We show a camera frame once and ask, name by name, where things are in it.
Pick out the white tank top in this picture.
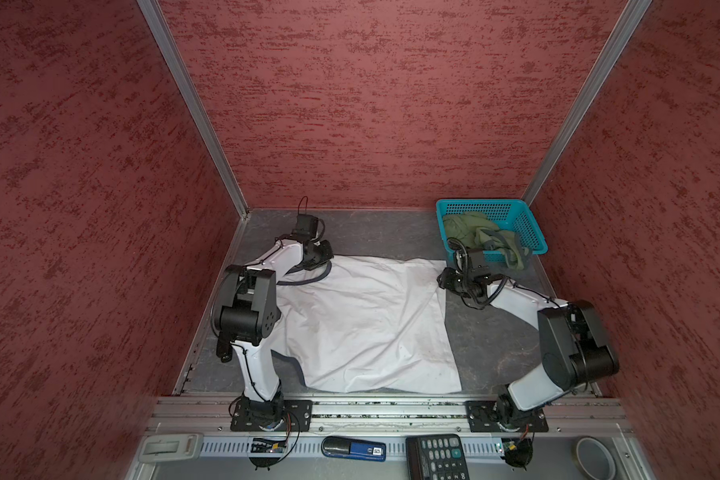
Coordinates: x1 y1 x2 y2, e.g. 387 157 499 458
270 256 462 394

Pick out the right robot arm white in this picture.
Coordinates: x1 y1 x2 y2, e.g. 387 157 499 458
437 267 620 432

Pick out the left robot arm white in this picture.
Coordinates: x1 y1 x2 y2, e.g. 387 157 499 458
210 235 333 430

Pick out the green grey tank top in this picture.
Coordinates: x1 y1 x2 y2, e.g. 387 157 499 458
443 211 532 270

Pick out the teal plastic basket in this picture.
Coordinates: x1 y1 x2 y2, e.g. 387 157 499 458
436 199 548 261

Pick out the right small circuit board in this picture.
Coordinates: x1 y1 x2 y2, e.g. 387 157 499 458
502 438 534 469

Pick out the small circuit board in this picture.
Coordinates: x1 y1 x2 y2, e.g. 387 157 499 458
502 438 534 469
250 437 289 456

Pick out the black calculator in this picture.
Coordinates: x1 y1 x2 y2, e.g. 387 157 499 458
405 434 470 480

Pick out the blue black stapler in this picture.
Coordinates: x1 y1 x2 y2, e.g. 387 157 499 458
321 436 387 462

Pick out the left small circuit board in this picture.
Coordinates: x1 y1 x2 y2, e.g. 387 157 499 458
250 437 289 456

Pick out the grey tape roll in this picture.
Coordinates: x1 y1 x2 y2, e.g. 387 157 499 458
572 437 617 480

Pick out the white plastic box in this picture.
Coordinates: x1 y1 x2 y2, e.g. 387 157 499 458
138 433 204 464

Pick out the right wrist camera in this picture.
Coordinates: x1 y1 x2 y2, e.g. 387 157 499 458
462 249 491 278

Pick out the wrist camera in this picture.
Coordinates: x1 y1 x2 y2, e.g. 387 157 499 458
462 249 491 278
290 213 319 243

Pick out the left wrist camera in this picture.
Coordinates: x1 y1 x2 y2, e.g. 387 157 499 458
290 213 319 243

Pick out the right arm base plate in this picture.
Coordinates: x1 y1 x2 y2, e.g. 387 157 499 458
465 397 549 434

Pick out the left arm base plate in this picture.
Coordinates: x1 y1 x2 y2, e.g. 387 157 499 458
230 398 313 434

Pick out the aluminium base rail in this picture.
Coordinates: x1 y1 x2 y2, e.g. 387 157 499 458
145 394 635 438

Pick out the white perforated cable strip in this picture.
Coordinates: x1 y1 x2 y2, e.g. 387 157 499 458
200 437 505 463

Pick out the aluminium corner post left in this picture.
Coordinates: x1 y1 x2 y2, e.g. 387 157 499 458
137 0 249 220

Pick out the aluminium corner post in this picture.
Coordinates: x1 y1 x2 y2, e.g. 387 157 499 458
137 0 249 220
522 0 652 205

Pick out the aluminium corner post right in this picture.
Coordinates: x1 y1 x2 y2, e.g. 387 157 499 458
522 0 652 205

